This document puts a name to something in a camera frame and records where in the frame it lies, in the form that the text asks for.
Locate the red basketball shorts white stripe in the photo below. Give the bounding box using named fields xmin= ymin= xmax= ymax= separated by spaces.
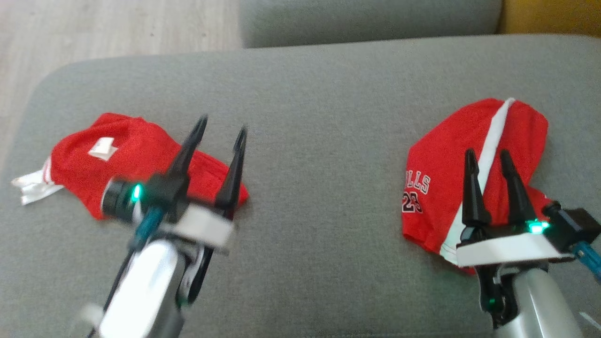
xmin=401 ymin=98 xmax=549 ymax=275

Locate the grey sofa seat cushion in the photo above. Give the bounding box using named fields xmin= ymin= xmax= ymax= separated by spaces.
xmin=239 ymin=0 xmax=503 ymax=48

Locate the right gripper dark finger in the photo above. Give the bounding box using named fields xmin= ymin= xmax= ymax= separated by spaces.
xmin=499 ymin=149 xmax=538 ymax=226
xmin=462 ymin=149 xmax=491 ymax=228

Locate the large yellow sofa back cushion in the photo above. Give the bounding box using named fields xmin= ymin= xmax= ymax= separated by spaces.
xmin=498 ymin=0 xmax=601 ymax=37

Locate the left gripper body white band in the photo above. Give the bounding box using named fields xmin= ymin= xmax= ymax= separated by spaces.
xmin=149 ymin=173 xmax=234 ymax=254

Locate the red basketball jersey white trim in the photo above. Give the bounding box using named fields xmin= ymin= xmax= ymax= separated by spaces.
xmin=12 ymin=113 xmax=249 ymax=221

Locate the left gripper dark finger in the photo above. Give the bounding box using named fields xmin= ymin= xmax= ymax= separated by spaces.
xmin=167 ymin=114 xmax=208 ymax=177
xmin=215 ymin=126 xmax=248 ymax=219

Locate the right arm cable teal connector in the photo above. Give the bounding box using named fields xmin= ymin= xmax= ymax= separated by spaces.
xmin=575 ymin=242 xmax=601 ymax=282

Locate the arm cable teal connector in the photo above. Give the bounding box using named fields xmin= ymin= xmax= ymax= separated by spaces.
xmin=575 ymin=242 xmax=601 ymax=282
xmin=89 ymin=207 xmax=165 ymax=338

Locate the left arm cable teal connector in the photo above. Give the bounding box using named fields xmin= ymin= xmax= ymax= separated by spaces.
xmin=89 ymin=207 xmax=165 ymax=338

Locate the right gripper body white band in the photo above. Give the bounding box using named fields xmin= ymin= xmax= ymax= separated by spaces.
xmin=455 ymin=221 xmax=574 ymax=268

